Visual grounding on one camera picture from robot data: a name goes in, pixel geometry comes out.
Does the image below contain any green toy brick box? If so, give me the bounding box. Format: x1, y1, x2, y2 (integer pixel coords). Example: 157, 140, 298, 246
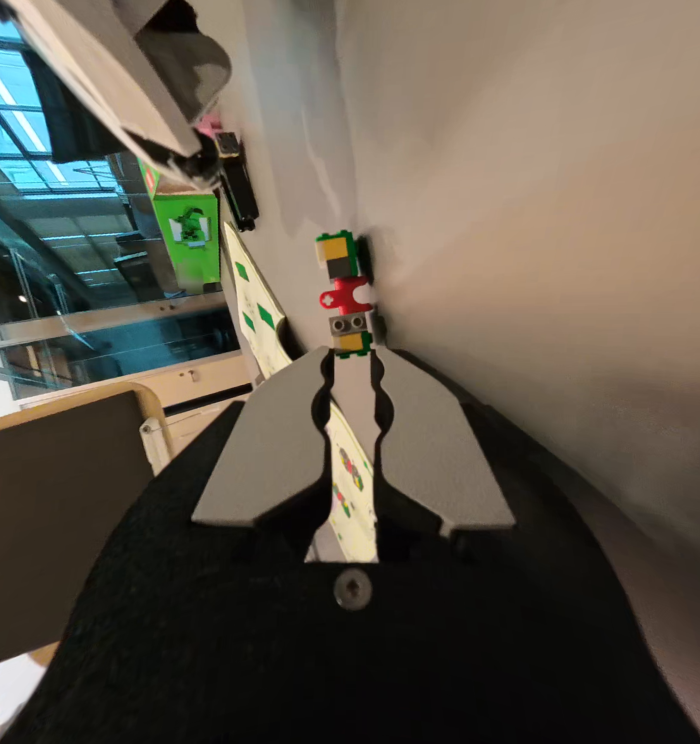
138, 157, 222, 294

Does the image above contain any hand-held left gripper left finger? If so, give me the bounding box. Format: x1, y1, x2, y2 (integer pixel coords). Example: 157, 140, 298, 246
191, 346, 335, 560

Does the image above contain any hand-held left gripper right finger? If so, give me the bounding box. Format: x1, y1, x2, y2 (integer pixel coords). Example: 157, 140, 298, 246
371, 348, 517, 560

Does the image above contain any white cabinet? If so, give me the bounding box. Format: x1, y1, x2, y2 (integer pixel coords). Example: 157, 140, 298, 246
13, 291, 252, 410

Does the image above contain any black panel on white stand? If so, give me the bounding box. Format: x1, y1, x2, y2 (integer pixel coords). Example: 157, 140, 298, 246
0, 381, 173, 669

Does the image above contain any green red toy brick assembly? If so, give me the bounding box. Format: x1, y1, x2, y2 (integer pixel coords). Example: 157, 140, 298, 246
315, 229, 388, 358

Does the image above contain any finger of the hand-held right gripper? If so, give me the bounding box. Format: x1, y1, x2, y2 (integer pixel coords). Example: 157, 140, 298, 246
117, 0, 232, 126
0, 0, 223, 189

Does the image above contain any black toy brick assembly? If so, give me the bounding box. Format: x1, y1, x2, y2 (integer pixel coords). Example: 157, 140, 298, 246
215, 131, 261, 232

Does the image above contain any toy brick instruction booklet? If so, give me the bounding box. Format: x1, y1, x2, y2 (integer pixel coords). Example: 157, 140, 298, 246
222, 221, 380, 565

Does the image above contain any grey desk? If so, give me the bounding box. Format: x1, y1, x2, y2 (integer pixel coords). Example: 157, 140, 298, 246
210, 0, 700, 744

